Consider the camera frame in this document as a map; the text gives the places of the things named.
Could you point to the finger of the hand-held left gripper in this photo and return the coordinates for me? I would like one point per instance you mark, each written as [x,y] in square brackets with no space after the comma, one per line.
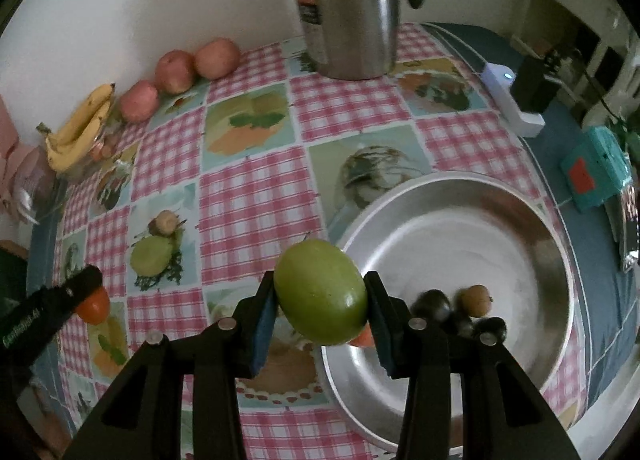
[82,285]

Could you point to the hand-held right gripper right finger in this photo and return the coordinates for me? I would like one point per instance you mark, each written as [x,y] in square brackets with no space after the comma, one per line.
[382,335]

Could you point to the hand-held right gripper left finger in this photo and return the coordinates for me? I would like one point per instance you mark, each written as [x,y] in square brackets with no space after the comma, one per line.
[262,335]

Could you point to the large orange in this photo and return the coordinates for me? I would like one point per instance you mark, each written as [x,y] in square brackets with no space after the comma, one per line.
[95,306]

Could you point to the dark plum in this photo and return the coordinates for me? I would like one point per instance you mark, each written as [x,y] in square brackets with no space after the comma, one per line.
[462,326]
[433,306]

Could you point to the glossy green fruit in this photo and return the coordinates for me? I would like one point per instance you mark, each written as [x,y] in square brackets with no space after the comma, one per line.
[320,292]

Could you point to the round metal plate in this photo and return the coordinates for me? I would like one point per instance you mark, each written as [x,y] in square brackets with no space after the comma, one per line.
[450,240]

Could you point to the small orange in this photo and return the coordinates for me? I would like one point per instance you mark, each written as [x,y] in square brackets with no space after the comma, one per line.
[363,338]

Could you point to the pale green round fruit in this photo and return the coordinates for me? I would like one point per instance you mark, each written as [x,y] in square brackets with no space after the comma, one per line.
[148,256]

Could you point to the brown round fruit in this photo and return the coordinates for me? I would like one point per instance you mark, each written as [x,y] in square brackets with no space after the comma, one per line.
[476,301]

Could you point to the small brown fruit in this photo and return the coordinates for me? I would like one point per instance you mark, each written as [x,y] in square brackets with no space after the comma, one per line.
[167,223]

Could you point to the checked picture tablecloth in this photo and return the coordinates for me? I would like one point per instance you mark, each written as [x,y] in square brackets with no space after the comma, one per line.
[250,200]

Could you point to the glass fruit bowl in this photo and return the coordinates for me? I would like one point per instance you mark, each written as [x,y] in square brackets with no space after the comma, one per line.
[107,145]

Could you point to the bunch of bananas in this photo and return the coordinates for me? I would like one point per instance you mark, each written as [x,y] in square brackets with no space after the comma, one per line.
[75,132]

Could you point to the red apple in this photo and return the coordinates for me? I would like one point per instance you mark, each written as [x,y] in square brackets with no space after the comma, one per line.
[139,101]
[217,58]
[174,71]

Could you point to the dark foil packet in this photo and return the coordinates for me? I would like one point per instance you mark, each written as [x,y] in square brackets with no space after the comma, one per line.
[630,230]

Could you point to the teal box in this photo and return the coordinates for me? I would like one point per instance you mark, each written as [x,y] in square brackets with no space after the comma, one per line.
[595,170]

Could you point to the white electronic device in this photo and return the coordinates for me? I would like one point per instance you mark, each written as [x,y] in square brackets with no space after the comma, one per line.
[510,95]

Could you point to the black box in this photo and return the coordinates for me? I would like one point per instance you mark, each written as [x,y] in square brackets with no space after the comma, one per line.
[535,82]

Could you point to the steel thermos jug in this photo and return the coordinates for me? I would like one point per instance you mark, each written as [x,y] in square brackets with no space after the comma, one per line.
[350,15]

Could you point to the white shelf unit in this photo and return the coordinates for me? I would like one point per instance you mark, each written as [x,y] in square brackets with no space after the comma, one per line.
[575,0]

